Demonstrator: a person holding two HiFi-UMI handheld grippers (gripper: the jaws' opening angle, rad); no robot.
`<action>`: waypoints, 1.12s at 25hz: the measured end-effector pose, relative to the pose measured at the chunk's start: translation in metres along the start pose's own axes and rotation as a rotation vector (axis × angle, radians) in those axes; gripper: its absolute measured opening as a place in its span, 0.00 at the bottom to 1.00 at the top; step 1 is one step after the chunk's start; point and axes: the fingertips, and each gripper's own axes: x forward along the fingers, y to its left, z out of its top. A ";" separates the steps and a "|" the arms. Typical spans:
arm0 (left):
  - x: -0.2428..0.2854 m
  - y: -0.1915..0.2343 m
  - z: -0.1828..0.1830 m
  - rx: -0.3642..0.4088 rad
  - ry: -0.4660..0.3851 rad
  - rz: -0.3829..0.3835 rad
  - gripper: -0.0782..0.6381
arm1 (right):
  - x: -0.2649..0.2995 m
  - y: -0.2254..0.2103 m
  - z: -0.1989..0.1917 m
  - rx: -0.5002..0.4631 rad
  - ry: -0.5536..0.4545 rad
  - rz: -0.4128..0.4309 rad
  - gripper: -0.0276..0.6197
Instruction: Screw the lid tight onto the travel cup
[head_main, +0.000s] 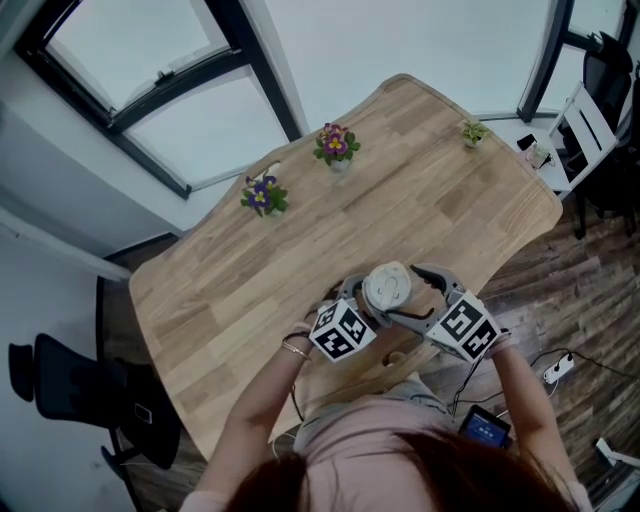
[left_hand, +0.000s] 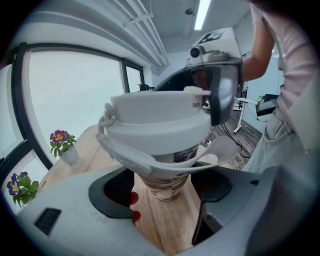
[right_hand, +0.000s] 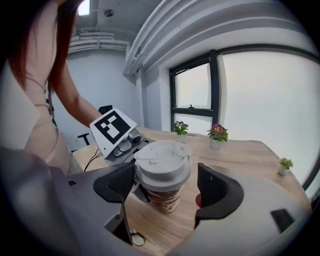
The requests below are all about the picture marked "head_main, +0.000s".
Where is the black framed casement window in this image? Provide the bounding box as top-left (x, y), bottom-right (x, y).
top-left (14, 0), bottom-right (304, 199)

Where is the white wooden chair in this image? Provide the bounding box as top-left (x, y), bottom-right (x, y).
top-left (471, 80), bottom-right (622, 202)

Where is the black power cable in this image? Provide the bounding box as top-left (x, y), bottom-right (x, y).
top-left (529, 347), bottom-right (640, 382)

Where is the person's pink shirt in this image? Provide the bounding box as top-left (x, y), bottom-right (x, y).
top-left (179, 396), bottom-right (587, 512)

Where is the black device with blue screen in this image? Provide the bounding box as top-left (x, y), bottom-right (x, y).
top-left (456, 404), bottom-right (514, 451)

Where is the white angled bracket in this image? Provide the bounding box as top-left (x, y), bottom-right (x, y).
top-left (594, 436), bottom-right (640, 469)

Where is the person's right forearm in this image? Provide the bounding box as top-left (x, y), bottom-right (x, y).
top-left (491, 344), bottom-right (577, 497)

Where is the person's right hand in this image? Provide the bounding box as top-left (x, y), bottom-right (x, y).
top-left (486, 326), bottom-right (517, 359)

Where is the lidded jar with dark contents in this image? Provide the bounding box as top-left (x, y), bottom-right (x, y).
top-left (356, 290), bottom-right (388, 325)

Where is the black mesh office chair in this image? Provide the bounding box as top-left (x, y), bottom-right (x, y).
top-left (571, 30), bottom-right (637, 241)
top-left (624, 59), bottom-right (640, 237)
top-left (7, 331), bottom-right (183, 512)

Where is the thin black cable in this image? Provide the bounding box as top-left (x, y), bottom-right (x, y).
top-left (289, 381), bottom-right (306, 422)
top-left (449, 359), bottom-right (502, 417)

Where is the white power strip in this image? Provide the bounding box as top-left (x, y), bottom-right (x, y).
top-left (543, 353), bottom-right (577, 386)

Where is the thin gold bracelet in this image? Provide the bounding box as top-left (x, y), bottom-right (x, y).
top-left (280, 339), bottom-right (313, 362)

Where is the white plastic cup lid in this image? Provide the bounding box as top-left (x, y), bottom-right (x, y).
top-left (363, 260), bottom-right (417, 314)

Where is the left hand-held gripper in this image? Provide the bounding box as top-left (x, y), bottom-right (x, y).
top-left (307, 272), bottom-right (394, 363)

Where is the small green potted plant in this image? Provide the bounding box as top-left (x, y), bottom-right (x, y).
top-left (459, 119), bottom-right (492, 149)

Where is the purple flower potted plant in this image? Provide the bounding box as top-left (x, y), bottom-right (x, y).
top-left (240, 174), bottom-right (290, 219)

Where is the pink flower potted plant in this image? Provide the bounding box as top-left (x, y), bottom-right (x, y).
top-left (312, 122), bottom-right (363, 173)

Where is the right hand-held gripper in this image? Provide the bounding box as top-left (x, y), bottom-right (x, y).
top-left (384, 263), bottom-right (503, 363)

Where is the person's left forearm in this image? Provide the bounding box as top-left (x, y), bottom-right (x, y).
top-left (199, 339), bottom-right (314, 502)

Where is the person's left hand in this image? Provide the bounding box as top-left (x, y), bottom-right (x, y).
top-left (291, 319), bottom-right (319, 347)

